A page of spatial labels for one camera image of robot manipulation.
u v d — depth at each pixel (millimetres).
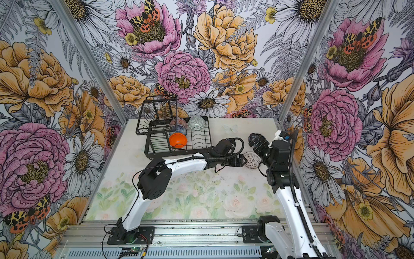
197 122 1154
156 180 553
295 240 410
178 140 1050
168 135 1061
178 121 1159
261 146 658
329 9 720
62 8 716
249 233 744
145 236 731
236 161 811
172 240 732
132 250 709
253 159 984
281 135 660
